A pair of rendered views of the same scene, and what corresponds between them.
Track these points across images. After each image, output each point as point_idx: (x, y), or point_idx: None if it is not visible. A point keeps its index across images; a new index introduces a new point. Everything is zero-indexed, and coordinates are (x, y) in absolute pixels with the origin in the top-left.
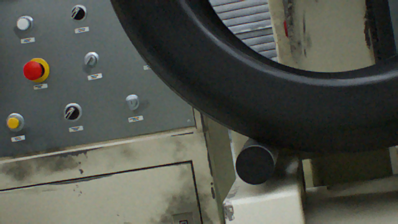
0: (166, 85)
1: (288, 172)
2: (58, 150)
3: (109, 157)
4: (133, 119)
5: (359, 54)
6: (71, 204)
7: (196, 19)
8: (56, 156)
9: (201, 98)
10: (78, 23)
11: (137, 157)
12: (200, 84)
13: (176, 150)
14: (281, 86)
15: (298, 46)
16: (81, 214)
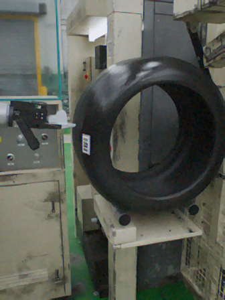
0: (50, 151)
1: None
2: (2, 171)
3: (26, 177)
4: (35, 162)
5: (134, 162)
6: (8, 194)
7: (117, 177)
8: (3, 175)
9: (111, 199)
10: (16, 122)
11: (37, 177)
12: (113, 196)
13: (53, 176)
14: (139, 199)
15: (116, 158)
16: (12, 197)
